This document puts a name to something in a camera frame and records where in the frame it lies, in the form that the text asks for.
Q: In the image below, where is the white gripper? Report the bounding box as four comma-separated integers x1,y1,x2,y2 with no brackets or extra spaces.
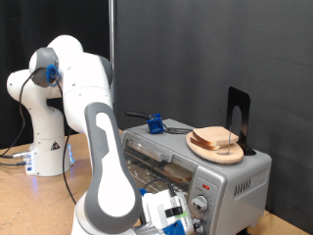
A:
143,190,201,229

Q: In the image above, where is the glass oven door with handle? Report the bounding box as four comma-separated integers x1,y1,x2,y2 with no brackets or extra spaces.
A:
121,131,200,216

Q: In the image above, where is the metal spatula with blue block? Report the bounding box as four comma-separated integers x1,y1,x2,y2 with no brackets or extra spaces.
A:
124,110,194,135

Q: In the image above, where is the silver toaster oven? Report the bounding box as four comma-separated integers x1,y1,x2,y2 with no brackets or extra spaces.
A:
120,118,273,235

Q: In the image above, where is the round wooden plate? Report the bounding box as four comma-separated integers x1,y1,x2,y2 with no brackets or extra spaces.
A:
185,130,246,165

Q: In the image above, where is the thin metal rod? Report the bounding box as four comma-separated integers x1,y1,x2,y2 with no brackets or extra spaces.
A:
226,125,233,156

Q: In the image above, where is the black metal bookend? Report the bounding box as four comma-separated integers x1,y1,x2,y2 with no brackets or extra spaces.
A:
225,86,257,157

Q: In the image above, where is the vertical metal pole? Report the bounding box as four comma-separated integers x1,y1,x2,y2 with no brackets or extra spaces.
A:
108,0,117,106

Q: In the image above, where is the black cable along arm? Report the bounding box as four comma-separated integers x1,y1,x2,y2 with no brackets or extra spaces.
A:
0,67,179,226

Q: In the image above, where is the black base cable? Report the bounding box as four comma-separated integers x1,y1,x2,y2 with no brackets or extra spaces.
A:
0,160,29,167
0,151,32,161

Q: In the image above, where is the blue cable ring holder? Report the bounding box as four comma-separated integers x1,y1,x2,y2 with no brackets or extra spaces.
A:
45,64,62,87

